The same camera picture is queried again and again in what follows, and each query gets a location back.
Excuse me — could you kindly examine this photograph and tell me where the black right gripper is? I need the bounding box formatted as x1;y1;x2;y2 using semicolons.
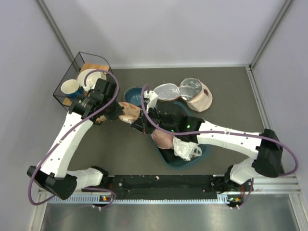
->
131;104;177;135

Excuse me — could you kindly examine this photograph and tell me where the floral mesh laundry bag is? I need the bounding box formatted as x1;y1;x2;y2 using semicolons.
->
95;101;141;124

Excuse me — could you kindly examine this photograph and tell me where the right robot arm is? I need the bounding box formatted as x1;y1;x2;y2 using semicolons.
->
131;108;283;191

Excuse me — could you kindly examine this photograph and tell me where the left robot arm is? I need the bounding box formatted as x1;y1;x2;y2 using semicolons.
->
27;79;123;200

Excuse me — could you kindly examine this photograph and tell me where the pink bra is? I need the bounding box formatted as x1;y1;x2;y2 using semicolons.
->
151;129;174;149

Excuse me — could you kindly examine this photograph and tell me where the white bra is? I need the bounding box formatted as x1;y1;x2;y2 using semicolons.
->
173;137;203;161

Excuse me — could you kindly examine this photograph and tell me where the white insulated lunch bag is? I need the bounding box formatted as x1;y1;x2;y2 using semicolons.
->
154;77;213;113

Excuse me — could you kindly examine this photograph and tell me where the dark blue ceramic bowl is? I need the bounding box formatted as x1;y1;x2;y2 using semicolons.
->
124;87;142;106

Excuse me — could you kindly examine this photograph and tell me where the teal plastic basin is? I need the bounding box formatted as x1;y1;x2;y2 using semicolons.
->
151;101;211;169

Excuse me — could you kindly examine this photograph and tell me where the white bowl underneath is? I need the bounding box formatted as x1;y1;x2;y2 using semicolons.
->
99;72;107;80

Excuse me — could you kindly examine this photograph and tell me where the black garment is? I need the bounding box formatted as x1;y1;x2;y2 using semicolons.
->
159;149;179;163

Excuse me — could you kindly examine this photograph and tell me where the cream ceramic bowl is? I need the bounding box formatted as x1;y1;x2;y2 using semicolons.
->
77;68;101;88

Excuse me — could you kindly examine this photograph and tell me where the blue mug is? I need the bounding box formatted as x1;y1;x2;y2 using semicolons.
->
61;79;84;99

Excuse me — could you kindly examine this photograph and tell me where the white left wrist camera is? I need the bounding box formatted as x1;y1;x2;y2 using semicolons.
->
83;81;96;92

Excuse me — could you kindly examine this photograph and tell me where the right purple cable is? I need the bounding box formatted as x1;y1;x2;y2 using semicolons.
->
141;84;300;210

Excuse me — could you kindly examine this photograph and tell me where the purple cable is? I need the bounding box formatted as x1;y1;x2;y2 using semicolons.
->
28;69;120;210
141;84;300;210

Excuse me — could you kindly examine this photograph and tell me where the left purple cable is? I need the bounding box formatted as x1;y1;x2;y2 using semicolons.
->
28;69;120;210

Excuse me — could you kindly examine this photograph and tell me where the black wire wooden shelf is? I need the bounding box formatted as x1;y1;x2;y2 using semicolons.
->
53;52;113;111

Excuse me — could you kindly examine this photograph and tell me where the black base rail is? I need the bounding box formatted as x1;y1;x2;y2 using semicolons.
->
95;175;249;200

